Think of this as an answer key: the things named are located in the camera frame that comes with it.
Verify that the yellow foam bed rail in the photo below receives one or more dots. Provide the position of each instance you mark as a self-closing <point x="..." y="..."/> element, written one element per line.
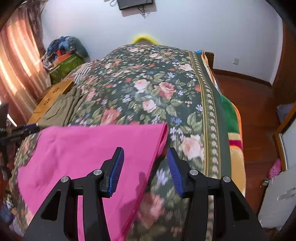
<point x="144" y="39"/>

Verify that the small black wall monitor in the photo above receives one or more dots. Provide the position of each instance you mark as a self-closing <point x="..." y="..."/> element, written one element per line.
<point x="126" y="4"/>

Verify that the olive green folded pants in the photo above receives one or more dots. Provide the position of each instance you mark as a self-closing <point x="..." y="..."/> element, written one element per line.
<point x="62" y="112"/>

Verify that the pile of clothes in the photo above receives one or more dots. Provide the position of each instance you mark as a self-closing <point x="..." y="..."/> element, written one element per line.
<point x="62" y="48"/>

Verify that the wooden lap tray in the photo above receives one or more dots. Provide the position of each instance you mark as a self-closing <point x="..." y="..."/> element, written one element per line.
<point x="46" y="103"/>

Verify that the wall power socket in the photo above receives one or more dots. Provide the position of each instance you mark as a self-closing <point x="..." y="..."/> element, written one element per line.
<point x="235" y="61"/>

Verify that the pink pants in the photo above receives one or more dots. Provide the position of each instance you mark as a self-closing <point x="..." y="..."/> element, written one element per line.
<point x="75" y="151"/>

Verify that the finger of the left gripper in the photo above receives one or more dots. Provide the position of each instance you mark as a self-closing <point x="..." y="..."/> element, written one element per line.
<point x="14" y="135"/>

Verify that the striped curtain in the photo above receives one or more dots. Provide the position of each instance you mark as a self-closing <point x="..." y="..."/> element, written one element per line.
<point x="23" y="77"/>

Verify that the floral bedspread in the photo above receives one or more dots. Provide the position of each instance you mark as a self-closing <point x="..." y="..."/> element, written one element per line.
<point x="145" y="84"/>

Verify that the green storage bag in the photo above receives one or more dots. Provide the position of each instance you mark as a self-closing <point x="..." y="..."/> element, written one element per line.
<point x="60" y="71"/>

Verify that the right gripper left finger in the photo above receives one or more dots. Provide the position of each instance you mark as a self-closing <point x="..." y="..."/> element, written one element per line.
<point x="56" y="219"/>

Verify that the green yellow blanket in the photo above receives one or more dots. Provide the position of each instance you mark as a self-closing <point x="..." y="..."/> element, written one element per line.
<point x="234" y="129"/>

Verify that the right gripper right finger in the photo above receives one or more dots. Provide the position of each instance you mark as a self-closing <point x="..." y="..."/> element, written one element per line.
<point x="233" y="218"/>

